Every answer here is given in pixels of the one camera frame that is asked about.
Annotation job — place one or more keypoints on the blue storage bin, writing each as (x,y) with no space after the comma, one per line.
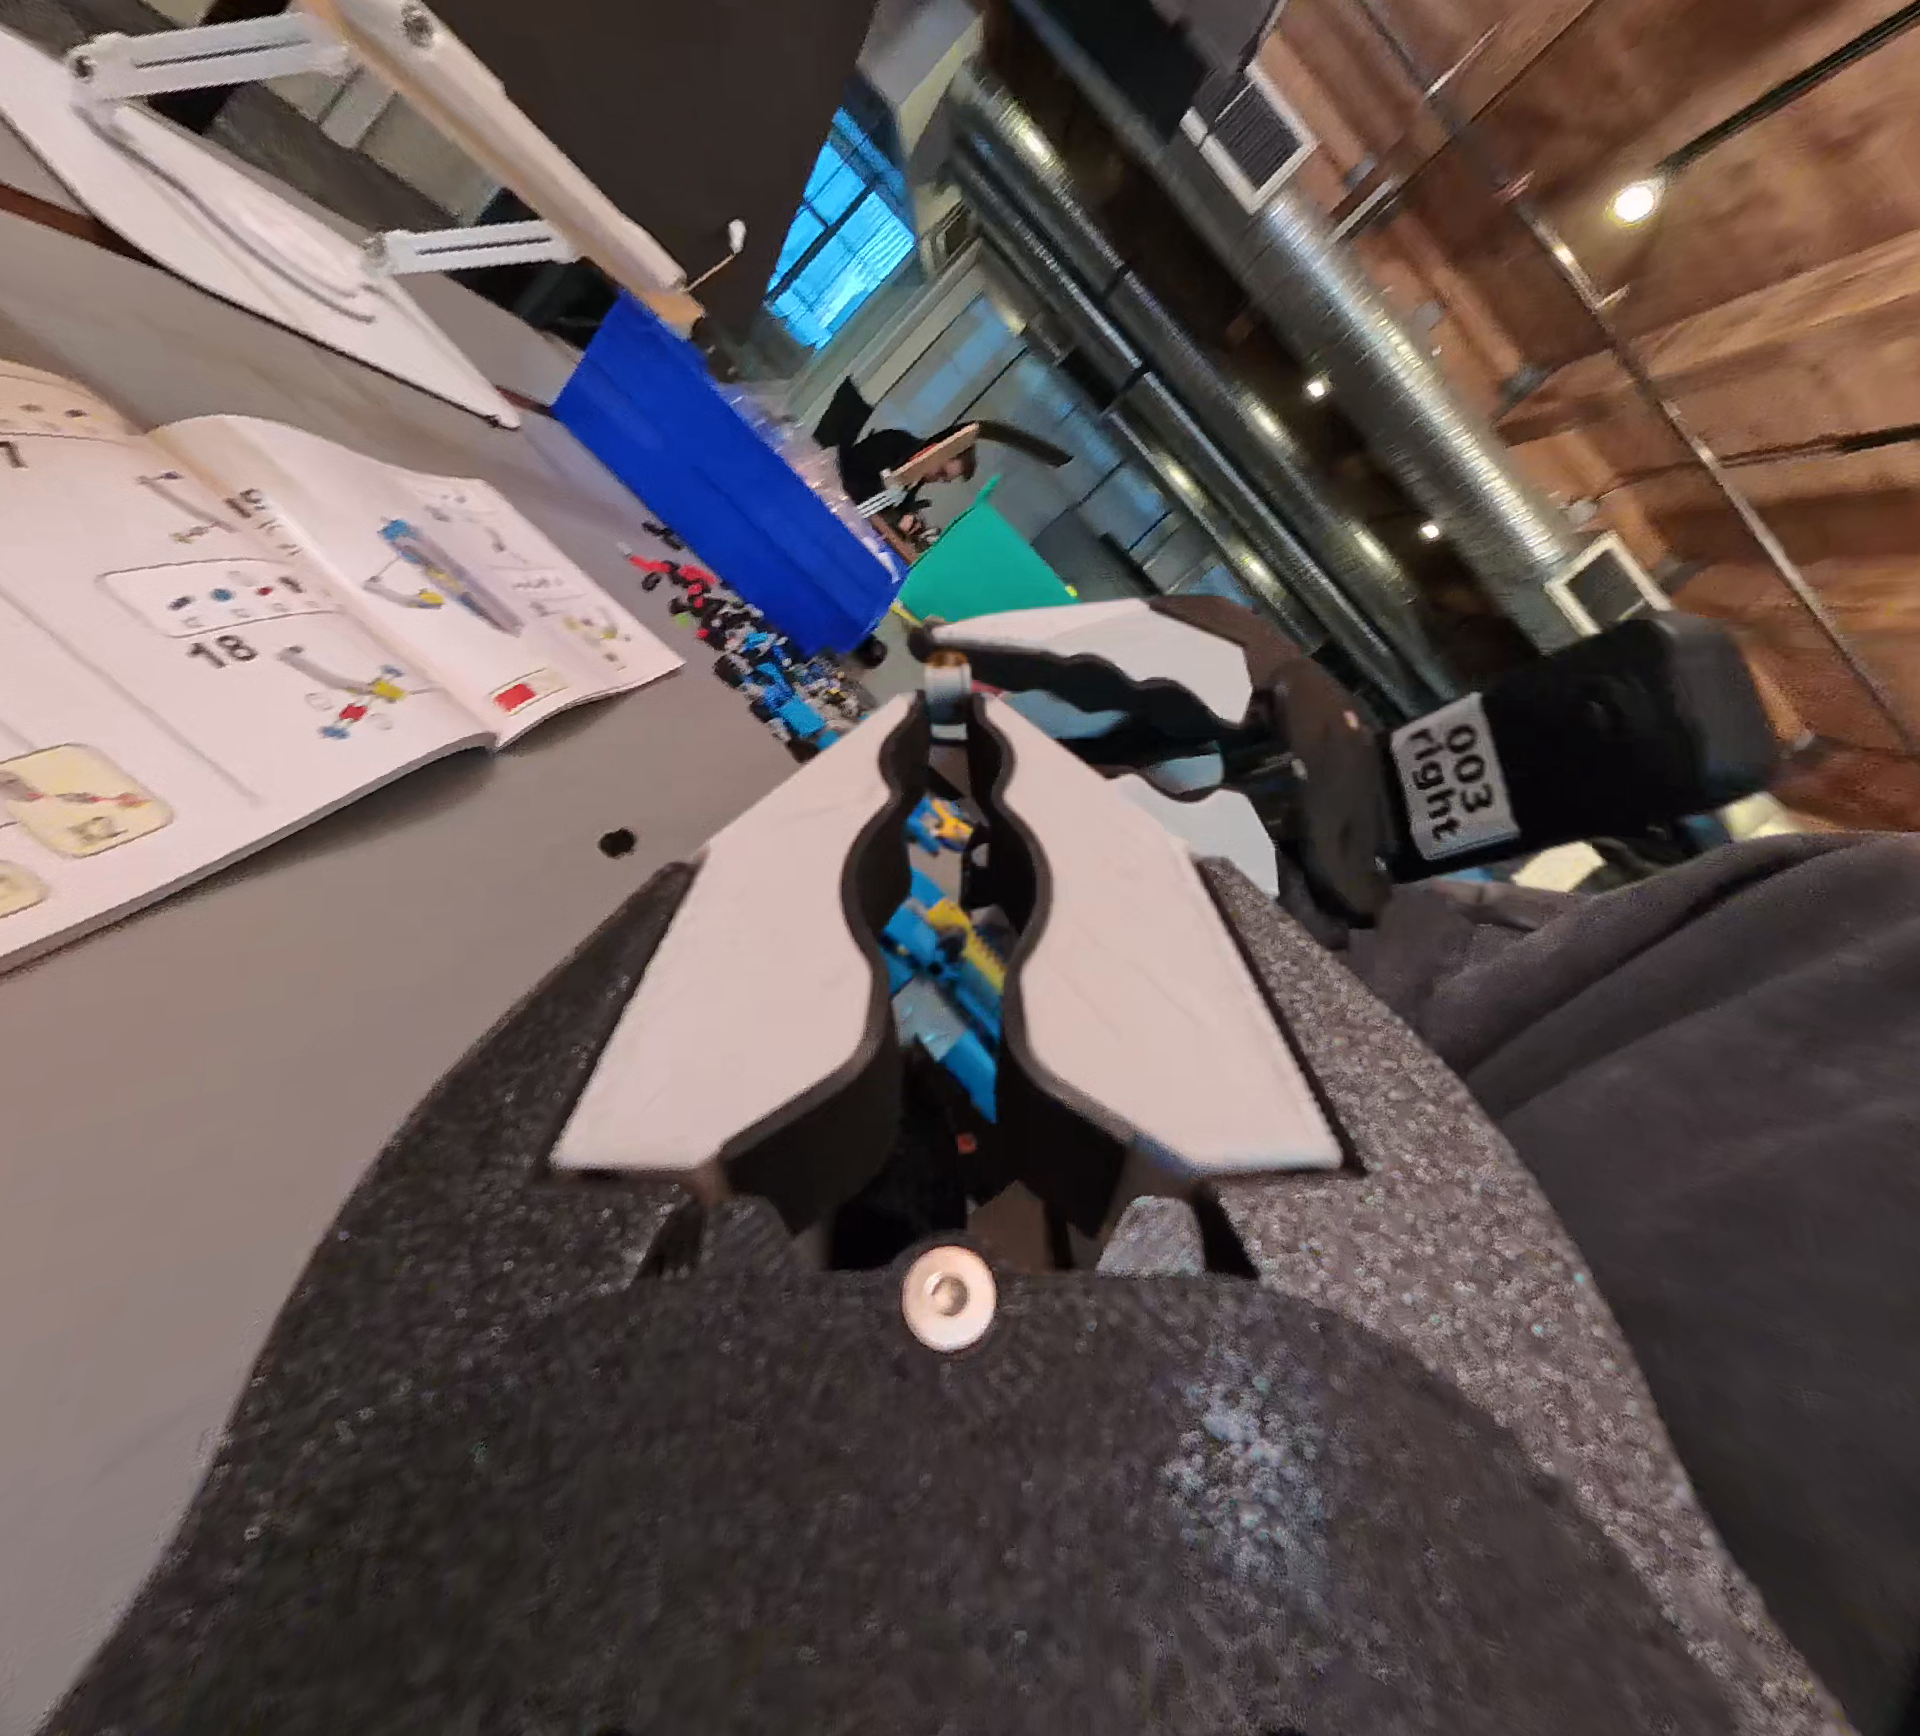
(704,477)

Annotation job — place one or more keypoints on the grey desk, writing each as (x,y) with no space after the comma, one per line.
(301,1093)

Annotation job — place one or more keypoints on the white adjustable stand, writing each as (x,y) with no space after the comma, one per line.
(223,220)

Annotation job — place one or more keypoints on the pile of small brick parts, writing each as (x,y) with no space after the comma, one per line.
(765,670)

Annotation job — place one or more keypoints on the round ceiling light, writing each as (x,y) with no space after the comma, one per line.
(1636,202)

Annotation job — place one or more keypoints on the open instruction booklet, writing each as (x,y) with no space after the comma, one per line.
(301,566)

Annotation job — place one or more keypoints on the teal storage bin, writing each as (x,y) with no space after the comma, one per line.
(975,566)

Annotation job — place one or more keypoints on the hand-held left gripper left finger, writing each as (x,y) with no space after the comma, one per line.
(719,1017)

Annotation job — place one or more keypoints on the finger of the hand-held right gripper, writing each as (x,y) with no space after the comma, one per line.
(1110,639)
(1184,769)

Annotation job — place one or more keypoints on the small grey brick connector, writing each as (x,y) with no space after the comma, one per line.
(948,702)

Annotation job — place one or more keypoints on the person's right forearm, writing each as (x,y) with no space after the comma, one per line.
(1651,939)

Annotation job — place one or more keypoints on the blue brick toy car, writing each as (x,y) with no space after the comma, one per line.
(936,954)

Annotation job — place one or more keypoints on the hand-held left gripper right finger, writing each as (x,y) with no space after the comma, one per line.
(1168,1017)

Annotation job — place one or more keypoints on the large paned window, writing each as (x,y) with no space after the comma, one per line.
(838,235)

